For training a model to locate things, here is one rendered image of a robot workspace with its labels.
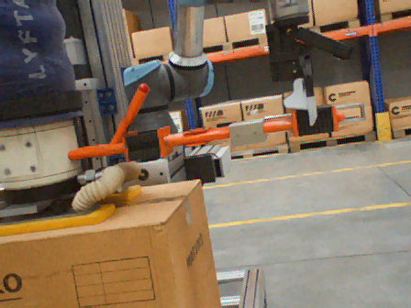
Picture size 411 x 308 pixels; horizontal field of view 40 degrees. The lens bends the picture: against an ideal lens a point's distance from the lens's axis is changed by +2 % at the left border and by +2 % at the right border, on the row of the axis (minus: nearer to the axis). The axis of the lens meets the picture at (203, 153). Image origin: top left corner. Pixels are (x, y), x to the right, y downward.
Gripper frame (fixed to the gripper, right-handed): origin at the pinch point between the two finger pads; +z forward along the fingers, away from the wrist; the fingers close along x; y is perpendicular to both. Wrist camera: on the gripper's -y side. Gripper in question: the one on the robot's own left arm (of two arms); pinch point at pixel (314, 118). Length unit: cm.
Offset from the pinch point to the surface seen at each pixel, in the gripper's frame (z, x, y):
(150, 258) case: 19.6, 18.8, 33.0
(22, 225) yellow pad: 11, 15, 59
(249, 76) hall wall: -13, -836, 88
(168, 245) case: 17.5, 18.7, 29.3
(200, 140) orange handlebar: 0.8, 3.3, 23.3
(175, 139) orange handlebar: -0.1, 3.4, 28.4
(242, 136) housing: 1.1, 3.5, 14.5
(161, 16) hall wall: -137, -832, 222
